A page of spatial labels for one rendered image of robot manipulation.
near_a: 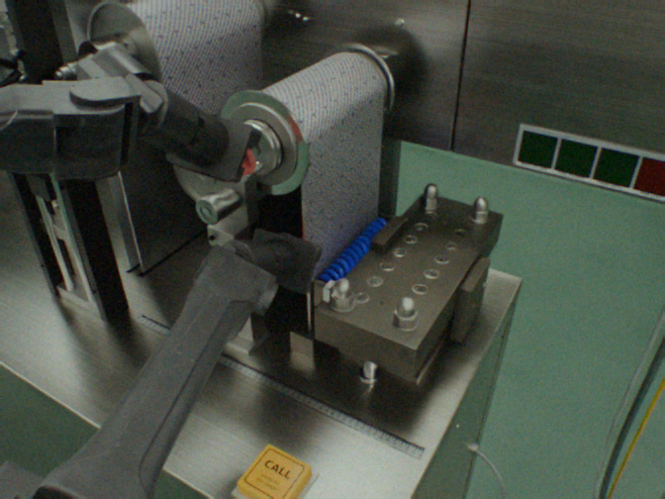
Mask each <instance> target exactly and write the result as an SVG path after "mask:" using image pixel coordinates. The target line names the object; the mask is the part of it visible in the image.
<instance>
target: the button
mask: <svg viewBox="0 0 665 499"><path fill-rule="evenodd" d="M311 478H312V467H311V466H310V465H308V464H307V463H305V462H303V461H301V460H299V459H297V458H295V457H294V456H292V455H290V454H287V453H285V452H283V451H281V449H279V448H277V447H275V446H273V445H270V444H268V445H267V446H266V447H265V448H264V450H263V451H262V452H261V453H260V456H259V457H258V458H257V459H256V461H255V462H254V463H253V464H252V466H250V467H249V468H248V469H247V471H246V472H245V473H244V474H243V476H242V477H241V478H240V479H239V481H238V482H237V487H238V492H239V493H240V494H241V495H243V496H246V497H247V498H249V499H296V498H297V497H298V495H299V494H300V492H301V491H302V489H303V488H304V486H306V485H307V483H308V482H309V481H310V479H311Z"/></svg>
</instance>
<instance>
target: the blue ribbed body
mask: <svg viewBox="0 0 665 499"><path fill-rule="evenodd" d="M388 222H389V221H388V220H385V219H382V218H376V219H375V220H374V222H372V223H371V224H369V226H367V228H366V229H365V231H363V232H362V233H361V235H359V236H358V237H357V239H356V240H353V241H352V244H351V245H349V246H348V247H347V249H345V250H344V251H343V253H340V254H339V255H338V256H337V259H335V260H334V261H333V263H332V264H330V265H329V268H327V269H324V270H323V274H321V275H319V276H318V280H321V281H323V282H326V283H329V282H330V281H331V280H333V281H337V280H339V279H343V278H345V277H346V276H347V275H348V274H349V271H350V270H351V269H352V268H353V267H354V266H355V265H357V264H358V263H359V262H360V261H361V260H362V259H363V256H364V255H365V254H366V253H367V252H368V251H369V244H371V240H372V239H373V238H374V237H375V236H376V235H377V234H378V233H379V231H380V230H381V229H382V228H383V226H384V225H385V224H387V223H388Z"/></svg>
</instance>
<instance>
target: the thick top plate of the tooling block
mask: <svg viewBox="0 0 665 499"><path fill-rule="evenodd" d="M423 194H424V192H423V193H422V194H421V196H420V198H419V199H417V200H416V201H415V202H414V203H413V204H412V205H411V206H410V207H409V208H408V209H407V210H406V213H405V214H404V215H403V216H401V217H404V218H407V228H406V229H405V230H404V231H403V232H401V233H400V235H399V236H398V237H397V238H396V239H395V240H394V241H393V242H392V244H391V245H390V246H389V247H388V248H387V249H385V250H384V251H383V253H381V252H378V251H375V250H372V249H370V250H369V251H368V252H367V253H366V254H365V255H364V256H363V259H362V260H361V261H360V262H359V263H358V264H357V265H355V266H354V267H353V268H352V269H351V270H350V271H349V274H348V275H347V276H346V277H345V278H344V279H347V280H348V281H349V282H350V284H351V290H352V292H353V293H354V308H353V309H352V310H351V311H349V312H346V313H340V312H336V311H334V310H333V309H332V308H331V301H330V302H328V301H326V300H322V302H321V304H320V305H319V306H318V307H317V308H316V309H315V328H316V340H318V341H320V342H323V343H326V344H328V345H331V346H333V347H336V348H338V349H343V351H345V352H347V353H350V354H352V355H354V356H358V357H360V358H362V359H365V360H367V361H369V362H373V363H375V364H377V365H380V366H382V367H385V368H387V370H390V371H393V372H395V373H397V374H400V375H402V376H404V377H408V378H410V379H413V378H414V377H415V375H416V374H417V372H418V369H419V368H420V366H421V364H423V363H424V361H425V360H426V358H427V356H428V353H429V352H430V350H431V348H432V347H433V345H434V343H435V342H437V340H438V339H439V336H440V334H441V333H442V331H443V330H444V328H445V326H446V325H447V323H448V320H449V319H450V317H451V316H453V314H454V312H455V309H456V302H457V296H458V290H459V286H460V285H461V283H462V282H463V280H464V279H465V277H466V276H467V274H468V271H470V270H471V268H472V267H473V265H474V264H475V262H476V261H477V259H478V256H479V255H482V256H485V258H489V255H490V253H491V252H492V250H493V249H494V247H495V245H496V244H497V242H498V239H499V235H500V231H501V226H502V221H503V216H504V214H501V213H498V212H494V211H490V214H489V218H490V220H489V222H487V223H484V224H478V223H474V222H472V221H471V220H470V219H468V215H470V214H471V208H472V207H473V205H471V204H466V203H462V202H459V201H455V200H450V199H447V198H443V197H440V199H439V203H440V206H439V207H438V208H437V209H426V208H424V207H422V206H421V202H422V197H423ZM406 296H408V297H411V298H412V299H414V301H415V303H416V311H417V312H418V316H417V321H418V325H417V327H416V328H415V329H414V330H413V331H410V332H401V331H398V330H397V329H395V328H394V327H393V325H392V320H393V317H394V311H395V310H396V308H397V304H398V301H399V300H400V299H401V298H403V297H406Z"/></svg>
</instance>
